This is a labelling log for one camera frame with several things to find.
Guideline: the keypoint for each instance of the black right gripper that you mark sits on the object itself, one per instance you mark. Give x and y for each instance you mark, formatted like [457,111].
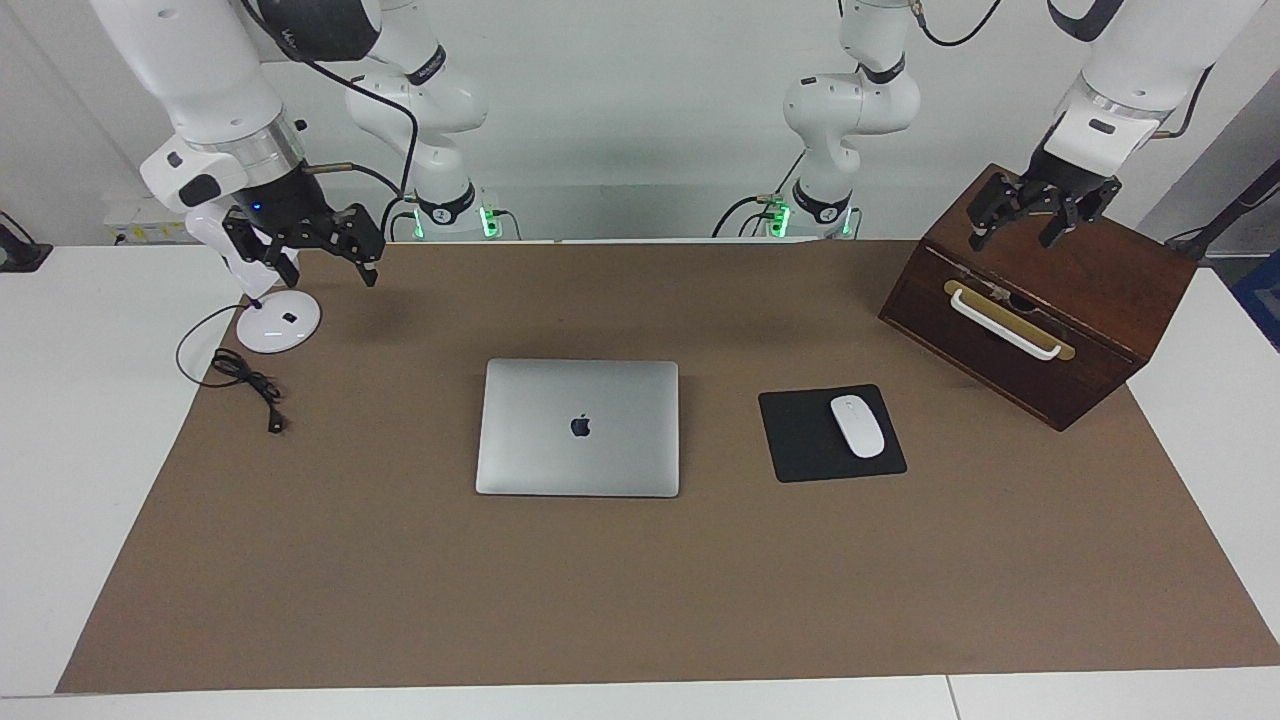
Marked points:
[290,210]

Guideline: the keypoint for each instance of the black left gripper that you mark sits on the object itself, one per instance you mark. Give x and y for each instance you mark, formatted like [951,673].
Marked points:
[1070,185]

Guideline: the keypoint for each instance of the grey aluminium laptop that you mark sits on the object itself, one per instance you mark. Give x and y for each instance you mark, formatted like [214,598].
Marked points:
[600,450]

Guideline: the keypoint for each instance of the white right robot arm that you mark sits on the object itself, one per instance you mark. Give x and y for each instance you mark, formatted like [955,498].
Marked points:
[190,70]

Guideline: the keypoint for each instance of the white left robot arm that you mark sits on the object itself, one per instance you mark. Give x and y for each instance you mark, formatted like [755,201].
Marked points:
[850,100]

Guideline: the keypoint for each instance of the dark brown wooden box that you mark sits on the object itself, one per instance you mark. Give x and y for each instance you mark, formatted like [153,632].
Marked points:
[1080,280]

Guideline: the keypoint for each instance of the white desk lamp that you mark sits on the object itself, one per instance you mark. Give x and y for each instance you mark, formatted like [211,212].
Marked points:
[278,325]

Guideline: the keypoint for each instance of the black stand pole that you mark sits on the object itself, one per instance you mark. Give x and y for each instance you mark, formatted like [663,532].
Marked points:
[1215,225]

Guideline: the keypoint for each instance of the blue crate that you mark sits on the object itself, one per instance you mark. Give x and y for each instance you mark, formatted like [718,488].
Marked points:
[1265,300]

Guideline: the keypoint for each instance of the white computer mouse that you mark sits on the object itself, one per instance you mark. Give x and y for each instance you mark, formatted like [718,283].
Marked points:
[858,428]

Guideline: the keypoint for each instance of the black mouse pad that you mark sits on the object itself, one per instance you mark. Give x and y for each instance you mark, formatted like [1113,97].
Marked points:
[800,440]

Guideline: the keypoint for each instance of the brown table mat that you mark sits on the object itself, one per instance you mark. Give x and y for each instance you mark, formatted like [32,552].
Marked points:
[600,600]

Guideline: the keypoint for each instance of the white wall power strip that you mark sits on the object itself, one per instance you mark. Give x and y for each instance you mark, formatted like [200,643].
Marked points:
[130,222]

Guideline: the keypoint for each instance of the black clamp mount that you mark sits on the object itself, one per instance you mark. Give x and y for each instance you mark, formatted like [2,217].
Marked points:
[20,258]

